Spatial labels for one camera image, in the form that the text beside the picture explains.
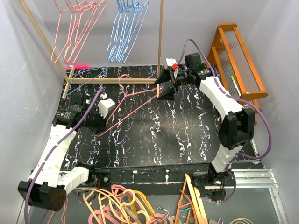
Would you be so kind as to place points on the orange wooden shelf rack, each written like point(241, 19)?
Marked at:
point(230, 56)

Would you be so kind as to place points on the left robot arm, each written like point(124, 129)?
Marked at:
point(47, 187)

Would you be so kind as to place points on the pink hanger on glass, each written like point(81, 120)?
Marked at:
point(63, 217)

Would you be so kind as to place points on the wooden clothes rack frame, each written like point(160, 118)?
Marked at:
point(100, 80)

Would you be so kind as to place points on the pink plastic marker strip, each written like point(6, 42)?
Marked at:
point(77, 67)

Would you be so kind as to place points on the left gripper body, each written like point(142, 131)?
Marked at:
point(102, 112)

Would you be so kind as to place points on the pink wire hanger hung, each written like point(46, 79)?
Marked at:
point(66, 41)

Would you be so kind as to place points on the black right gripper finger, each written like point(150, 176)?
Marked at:
point(168, 93)
point(165, 76)

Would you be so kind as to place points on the pile of plastic hangers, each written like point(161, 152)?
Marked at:
point(121, 205)

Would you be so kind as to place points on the green white pen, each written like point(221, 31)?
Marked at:
point(236, 86)

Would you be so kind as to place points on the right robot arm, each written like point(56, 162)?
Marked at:
point(237, 122)

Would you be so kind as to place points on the light blue wire hanger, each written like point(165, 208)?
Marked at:
point(117, 37)

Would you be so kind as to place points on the blue hanger hung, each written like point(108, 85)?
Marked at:
point(134, 16)
point(110, 49)
point(130, 13)

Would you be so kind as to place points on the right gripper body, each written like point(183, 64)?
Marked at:
point(180, 79)

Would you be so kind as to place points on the wooden hangers pile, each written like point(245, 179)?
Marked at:
point(191, 202)

